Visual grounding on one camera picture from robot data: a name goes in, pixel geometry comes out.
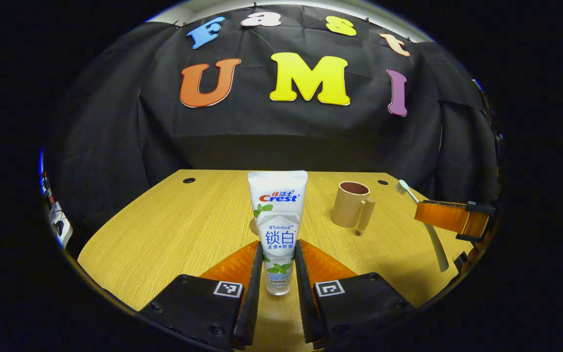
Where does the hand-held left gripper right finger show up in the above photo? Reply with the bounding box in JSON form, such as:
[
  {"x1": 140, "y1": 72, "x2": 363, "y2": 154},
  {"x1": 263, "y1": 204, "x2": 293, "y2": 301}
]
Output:
[{"x1": 294, "y1": 239, "x2": 416, "y2": 350}]

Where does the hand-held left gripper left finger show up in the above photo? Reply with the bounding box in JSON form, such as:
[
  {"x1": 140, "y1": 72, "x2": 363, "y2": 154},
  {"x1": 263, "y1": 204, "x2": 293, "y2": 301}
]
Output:
[{"x1": 140, "y1": 240, "x2": 264, "y2": 352}]

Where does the white toothbrush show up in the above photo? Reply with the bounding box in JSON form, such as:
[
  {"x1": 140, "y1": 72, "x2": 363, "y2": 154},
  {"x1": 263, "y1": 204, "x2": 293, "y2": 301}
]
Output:
[{"x1": 397, "y1": 179, "x2": 450, "y2": 273}]

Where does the white toothpaste tube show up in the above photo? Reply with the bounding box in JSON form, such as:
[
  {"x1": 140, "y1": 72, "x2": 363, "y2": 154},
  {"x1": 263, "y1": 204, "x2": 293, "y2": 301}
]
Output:
[{"x1": 247, "y1": 170, "x2": 308, "y2": 296}]

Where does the beige cup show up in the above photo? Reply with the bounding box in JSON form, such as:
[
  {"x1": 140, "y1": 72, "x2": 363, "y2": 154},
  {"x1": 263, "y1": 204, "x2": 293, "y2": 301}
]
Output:
[{"x1": 331, "y1": 181, "x2": 376, "y2": 231}]

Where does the black backdrop cloth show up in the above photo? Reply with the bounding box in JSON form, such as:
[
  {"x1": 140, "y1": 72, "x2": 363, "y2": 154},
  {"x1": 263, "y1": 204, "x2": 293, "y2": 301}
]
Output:
[{"x1": 42, "y1": 5, "x2": 504, "y2": 255}]

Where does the white side table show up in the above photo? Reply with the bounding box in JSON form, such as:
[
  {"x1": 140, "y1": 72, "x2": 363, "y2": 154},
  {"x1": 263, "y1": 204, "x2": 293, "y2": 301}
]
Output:
[{"x1": 47, "y1": 200, "x2": 74, "y2": 249}]

